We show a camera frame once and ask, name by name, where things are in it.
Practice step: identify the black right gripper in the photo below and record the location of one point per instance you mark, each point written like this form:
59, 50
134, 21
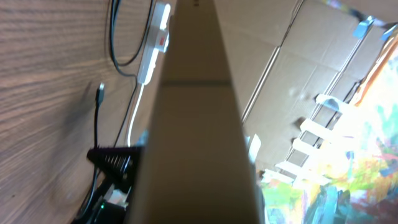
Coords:
107, 201

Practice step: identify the Galaxy smartphone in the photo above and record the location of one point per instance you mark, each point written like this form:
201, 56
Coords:
195, 167

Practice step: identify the white power strip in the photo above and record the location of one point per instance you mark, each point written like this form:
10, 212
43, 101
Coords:
157, 42

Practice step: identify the brown cardboard backdrop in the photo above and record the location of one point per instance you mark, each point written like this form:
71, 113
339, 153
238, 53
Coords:
283, 53

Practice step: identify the colourful painted cloth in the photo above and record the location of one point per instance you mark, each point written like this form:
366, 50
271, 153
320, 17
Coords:
352, 176

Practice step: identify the white wooden frame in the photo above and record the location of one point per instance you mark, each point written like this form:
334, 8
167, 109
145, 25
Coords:
319, 144

